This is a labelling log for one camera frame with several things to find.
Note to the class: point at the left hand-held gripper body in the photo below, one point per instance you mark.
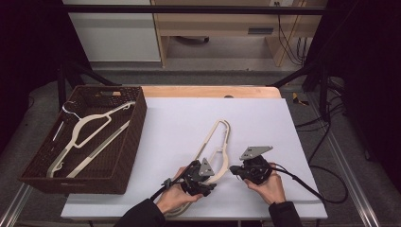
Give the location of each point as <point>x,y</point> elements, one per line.
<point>195,179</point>

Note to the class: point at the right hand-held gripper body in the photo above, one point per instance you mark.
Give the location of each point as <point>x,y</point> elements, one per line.
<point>257,171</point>

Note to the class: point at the beige clothes hanger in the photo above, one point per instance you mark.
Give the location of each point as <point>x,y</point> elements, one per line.
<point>206,141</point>
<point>94,117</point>

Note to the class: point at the brown woven basket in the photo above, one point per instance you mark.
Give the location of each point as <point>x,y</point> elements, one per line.
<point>126,151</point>

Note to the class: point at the person's right hand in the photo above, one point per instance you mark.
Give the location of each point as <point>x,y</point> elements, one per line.
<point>272,189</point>

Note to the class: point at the person's left hand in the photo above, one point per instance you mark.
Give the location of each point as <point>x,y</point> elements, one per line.
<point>173,197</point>

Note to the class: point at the white table mat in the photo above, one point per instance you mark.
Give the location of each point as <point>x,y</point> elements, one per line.
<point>176,126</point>

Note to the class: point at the yellow and black tool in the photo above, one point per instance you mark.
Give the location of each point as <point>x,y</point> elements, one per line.
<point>296,98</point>

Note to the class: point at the black metal stand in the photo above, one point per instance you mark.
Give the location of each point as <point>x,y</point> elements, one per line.
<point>64,82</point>
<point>323,91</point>

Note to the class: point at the dark object under desk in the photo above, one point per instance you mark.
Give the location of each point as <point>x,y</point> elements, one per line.
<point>192,40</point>

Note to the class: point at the light wooden desk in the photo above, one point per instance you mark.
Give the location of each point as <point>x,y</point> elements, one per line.
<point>214,23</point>

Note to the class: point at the black curtain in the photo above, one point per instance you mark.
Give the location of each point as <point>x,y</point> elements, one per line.
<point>28,47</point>
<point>362,63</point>

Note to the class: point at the white cabinet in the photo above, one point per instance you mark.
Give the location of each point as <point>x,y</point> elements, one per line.
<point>116,38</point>

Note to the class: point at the aluminium rail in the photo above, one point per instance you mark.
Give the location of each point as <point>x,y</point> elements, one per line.
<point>350,176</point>
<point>14,208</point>

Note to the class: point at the black horizontal frame bar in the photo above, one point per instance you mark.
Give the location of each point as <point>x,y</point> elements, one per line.
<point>189,9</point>

